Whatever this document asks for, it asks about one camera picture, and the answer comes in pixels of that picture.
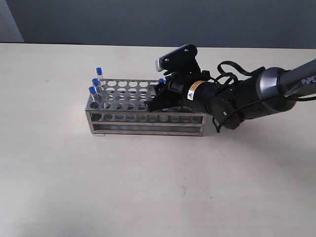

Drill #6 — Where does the stainless steel test tube rack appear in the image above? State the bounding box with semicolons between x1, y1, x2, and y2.
85;79;208;136

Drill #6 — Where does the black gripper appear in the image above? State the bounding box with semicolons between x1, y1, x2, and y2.
144;44;210;113

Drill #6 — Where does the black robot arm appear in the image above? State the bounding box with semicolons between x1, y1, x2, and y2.
145;44;316;130

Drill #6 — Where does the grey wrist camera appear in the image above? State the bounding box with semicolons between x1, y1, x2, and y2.
155;44;200;73

